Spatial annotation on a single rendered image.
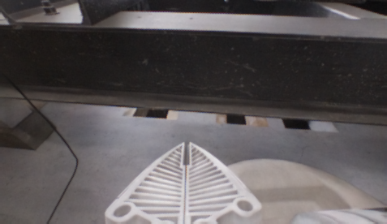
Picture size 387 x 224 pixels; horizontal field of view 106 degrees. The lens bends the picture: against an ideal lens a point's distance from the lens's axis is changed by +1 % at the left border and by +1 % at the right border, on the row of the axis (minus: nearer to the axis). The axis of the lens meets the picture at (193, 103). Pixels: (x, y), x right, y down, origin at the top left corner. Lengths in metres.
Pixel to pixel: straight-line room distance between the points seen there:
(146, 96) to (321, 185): 0.56
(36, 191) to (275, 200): 1.00
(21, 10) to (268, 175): 0.73
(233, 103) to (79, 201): 0.78
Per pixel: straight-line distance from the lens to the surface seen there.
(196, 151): 0.16
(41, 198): 1.03
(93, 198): 0.90
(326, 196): 0.55
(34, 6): 0.60
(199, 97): 0.51
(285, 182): 0.48
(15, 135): 1.15
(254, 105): 0.52
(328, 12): 0.72
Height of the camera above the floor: 0.76
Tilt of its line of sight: 43 degrees down
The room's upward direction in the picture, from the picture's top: straight up
